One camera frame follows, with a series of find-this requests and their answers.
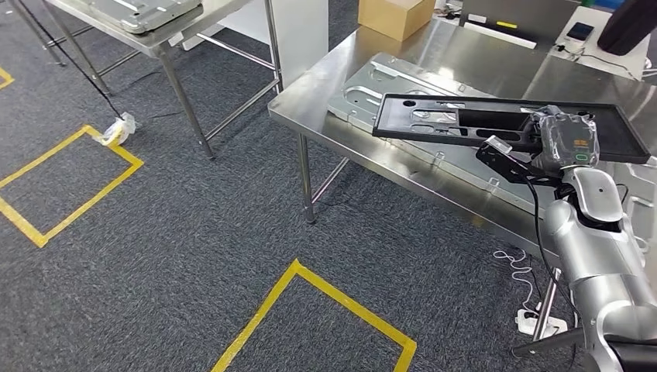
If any black plastic panel part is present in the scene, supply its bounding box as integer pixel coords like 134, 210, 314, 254
372, 92, 652, 165

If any stainless steel workbench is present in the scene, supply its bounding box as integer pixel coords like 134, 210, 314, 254
267, 18, 657, 360

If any stamped metal plate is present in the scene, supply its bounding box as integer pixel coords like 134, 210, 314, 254
77, 0, 204, 36
327, 51, 657, 243

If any white panel board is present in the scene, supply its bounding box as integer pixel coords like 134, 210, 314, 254
182, 0, 329, 89

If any brown cardboard box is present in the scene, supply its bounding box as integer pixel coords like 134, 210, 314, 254
357, 0, 437, 43

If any stainless steel table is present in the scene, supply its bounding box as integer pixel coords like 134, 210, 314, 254
7, 0, 284, 160

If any clear tape wad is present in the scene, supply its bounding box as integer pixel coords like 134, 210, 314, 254
98, 112, 138, 148

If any grey laptop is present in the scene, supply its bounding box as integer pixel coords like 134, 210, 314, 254
458, 0, 583, 51

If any white power strip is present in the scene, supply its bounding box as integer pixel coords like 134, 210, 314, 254
514, 308, 569, 338

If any black smartphone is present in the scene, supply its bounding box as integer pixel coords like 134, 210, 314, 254
564, 21, 597, 43

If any white desk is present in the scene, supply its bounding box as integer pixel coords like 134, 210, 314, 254
436, 0, 657, 83

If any black bag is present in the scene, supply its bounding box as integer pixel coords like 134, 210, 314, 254
597, 0, 657, 57

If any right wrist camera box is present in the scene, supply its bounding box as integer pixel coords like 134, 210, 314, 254
474, 135, 563, 187

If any white cord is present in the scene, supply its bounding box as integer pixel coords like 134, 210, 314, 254
492, 249, 542, 317

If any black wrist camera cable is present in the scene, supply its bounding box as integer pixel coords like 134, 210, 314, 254
521, 174, 581, 319

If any thin black cable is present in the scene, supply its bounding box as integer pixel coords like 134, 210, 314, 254
15, 0, 124, 118

